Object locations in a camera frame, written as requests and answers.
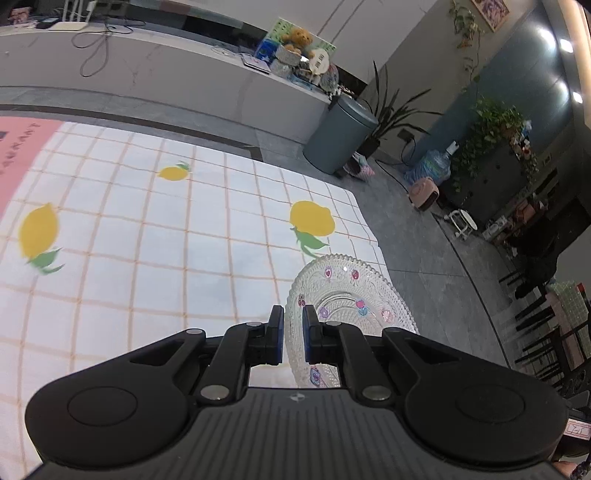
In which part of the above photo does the grey round trash bin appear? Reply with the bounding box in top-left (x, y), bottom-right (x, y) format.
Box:
top-left (302, 95), bottom-right (379, 175)

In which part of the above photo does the dark cloth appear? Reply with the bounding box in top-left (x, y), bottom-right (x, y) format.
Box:
top-left (512, 222), bottom-right (561, 298)

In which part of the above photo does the blue water bottle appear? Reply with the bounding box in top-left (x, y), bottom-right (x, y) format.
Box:
top-left (405, 142), bottom-right (459, 186)

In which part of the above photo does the pink heater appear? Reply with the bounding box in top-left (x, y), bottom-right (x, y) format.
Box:
top-left (409, 179), bottom-right (441, 212)

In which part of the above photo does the white marble counter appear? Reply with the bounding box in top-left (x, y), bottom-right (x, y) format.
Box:
top-left (0, 21), bottom-right (338, 148)

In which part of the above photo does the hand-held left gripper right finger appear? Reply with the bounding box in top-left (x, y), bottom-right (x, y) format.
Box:
top-left (302, 305), bottom-right (468, 402)

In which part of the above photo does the brown teddy bear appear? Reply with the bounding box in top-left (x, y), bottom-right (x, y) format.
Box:
top-left (283, 28), bottom-right (315, 52)

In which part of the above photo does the white stool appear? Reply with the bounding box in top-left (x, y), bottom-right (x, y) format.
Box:
top-left (445, 209), bottom-right (478, 240)

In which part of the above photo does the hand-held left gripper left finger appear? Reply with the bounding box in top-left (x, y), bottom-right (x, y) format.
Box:
top-left (124, 305), bottom-right (285, 403)

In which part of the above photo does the white router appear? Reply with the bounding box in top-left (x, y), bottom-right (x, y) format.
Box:
top-left (48, 0), bottom-right (90, 32)

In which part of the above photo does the black chair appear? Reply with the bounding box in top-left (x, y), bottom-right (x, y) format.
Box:
top-left (499, 268), bottom-right (591, 384)

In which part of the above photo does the long-leaf potted plant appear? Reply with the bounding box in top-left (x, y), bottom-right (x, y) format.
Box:
top-left (358, 60), bottom-right (444, 160)

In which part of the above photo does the floral clear glass plate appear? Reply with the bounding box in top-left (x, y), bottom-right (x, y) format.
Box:
top-left (284, 253), bottom-right (420, 389)

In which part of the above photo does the checked tablecloth with lemon print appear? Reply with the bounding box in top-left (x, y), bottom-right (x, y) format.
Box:
top-left (0, 121), bottom-right (386, 477)

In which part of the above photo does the pink placemat with bottle print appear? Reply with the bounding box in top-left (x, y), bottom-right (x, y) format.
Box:
top-left (0, 116), bottom-right (63, 217)

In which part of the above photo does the white tablet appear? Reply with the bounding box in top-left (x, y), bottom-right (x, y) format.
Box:
top-left (240, 53), bottom-right (272, 75)

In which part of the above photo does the hanging vine plant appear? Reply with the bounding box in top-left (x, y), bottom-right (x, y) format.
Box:
top-left (449, 0), bottom-right (485, 81)

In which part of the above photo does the black cable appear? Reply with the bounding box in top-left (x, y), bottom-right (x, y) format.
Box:
top-left (71, 18), bottom-right (132, 78)

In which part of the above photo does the ivy plant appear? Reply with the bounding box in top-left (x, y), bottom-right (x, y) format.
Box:
top-left (450, 97), bottom-right (539, 195)

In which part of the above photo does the dark cabinet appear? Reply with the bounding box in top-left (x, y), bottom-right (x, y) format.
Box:
top-left (450, 134), bottom-right (578, 234)

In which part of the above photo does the woven basket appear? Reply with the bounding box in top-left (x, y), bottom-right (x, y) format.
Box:
top-left (270, 44), bottom-right (303, 77)

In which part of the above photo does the framed picture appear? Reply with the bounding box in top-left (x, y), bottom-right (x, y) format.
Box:
top-left (471, 0), bottom-right (511, 33)

